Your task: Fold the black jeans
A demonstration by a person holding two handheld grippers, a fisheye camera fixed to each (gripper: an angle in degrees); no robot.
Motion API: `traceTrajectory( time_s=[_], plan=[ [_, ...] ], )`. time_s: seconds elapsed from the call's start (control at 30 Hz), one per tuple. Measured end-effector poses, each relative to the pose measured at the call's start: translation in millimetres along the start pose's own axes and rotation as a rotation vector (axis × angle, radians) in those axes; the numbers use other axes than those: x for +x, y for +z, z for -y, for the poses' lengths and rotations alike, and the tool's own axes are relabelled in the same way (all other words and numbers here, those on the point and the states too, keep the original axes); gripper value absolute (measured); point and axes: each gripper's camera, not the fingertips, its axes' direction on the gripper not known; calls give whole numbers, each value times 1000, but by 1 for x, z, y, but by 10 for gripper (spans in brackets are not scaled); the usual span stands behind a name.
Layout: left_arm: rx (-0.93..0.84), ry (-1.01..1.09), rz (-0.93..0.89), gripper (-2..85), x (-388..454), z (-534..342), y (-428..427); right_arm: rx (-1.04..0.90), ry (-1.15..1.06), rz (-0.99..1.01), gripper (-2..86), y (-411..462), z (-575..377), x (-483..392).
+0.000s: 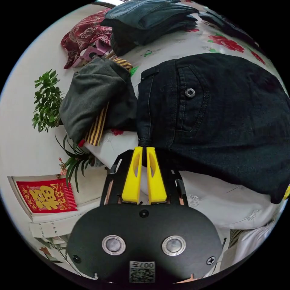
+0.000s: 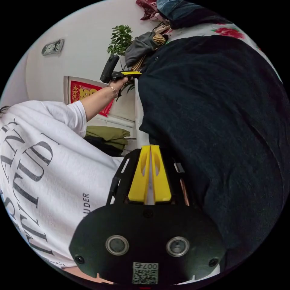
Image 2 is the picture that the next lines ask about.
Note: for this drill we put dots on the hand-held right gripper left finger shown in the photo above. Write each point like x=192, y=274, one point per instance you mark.
x=138, y=181

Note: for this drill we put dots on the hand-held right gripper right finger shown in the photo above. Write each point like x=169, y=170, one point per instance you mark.
x=161, y=181

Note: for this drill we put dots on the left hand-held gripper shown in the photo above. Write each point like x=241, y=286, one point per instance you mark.
x=116, y=76

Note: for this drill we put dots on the black jeans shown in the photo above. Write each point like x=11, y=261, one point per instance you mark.
x=215, y=136

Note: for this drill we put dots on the person's left forearm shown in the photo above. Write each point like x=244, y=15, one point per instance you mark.
x=99, y=99

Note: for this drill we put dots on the person's left hand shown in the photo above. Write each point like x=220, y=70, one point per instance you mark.
x=117, y=85

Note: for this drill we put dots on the pile of clothes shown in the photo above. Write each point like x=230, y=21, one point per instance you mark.
x=145, y=45

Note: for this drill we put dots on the green potted plant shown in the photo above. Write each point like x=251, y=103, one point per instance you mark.
x=120, y=38

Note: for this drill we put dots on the olive green folded clothes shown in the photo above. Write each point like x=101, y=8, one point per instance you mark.
x=108, y=135

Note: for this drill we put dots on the person's body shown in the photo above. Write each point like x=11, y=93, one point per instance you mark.
x=45, y=181

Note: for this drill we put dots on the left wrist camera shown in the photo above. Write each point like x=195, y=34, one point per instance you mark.
x=110, y=68

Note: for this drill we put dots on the silver wall clock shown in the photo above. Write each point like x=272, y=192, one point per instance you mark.
x=52, y=47

